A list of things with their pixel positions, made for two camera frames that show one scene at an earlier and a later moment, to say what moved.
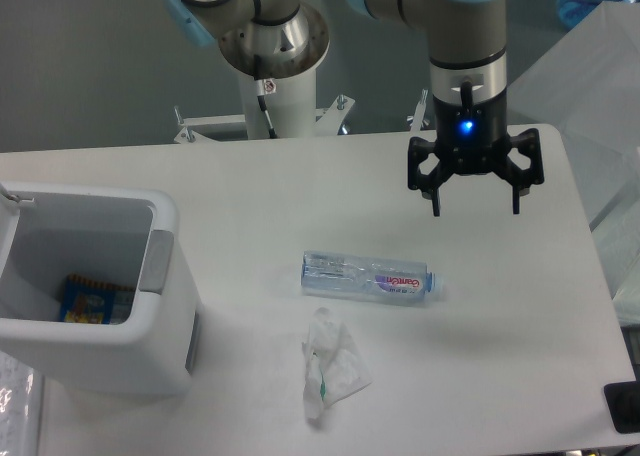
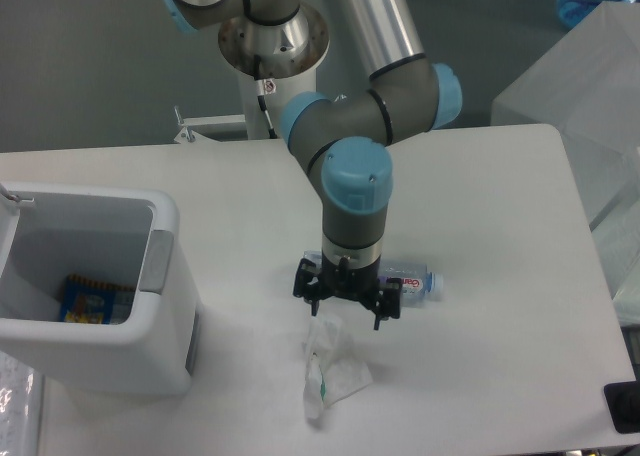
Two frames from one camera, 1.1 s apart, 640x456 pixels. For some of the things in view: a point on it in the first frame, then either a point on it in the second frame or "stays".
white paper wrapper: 334,367 stays
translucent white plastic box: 587,84 stays
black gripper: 470,134 to 358,284
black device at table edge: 623,400 stays
